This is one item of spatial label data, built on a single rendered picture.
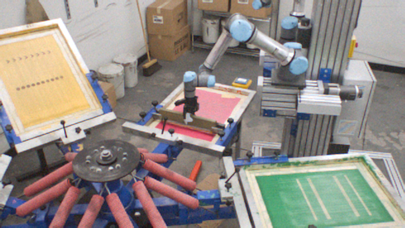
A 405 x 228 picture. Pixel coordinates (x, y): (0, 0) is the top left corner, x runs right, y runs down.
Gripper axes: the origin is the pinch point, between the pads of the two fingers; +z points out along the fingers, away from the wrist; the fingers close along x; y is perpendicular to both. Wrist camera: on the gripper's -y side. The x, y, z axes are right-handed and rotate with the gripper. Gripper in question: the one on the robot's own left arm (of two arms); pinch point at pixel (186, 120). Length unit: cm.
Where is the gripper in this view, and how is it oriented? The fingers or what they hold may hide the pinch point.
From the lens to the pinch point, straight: 252.7
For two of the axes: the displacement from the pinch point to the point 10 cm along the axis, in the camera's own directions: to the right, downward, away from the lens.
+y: 9.2, 2.2, -3.3
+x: 4.0, -4.8, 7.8
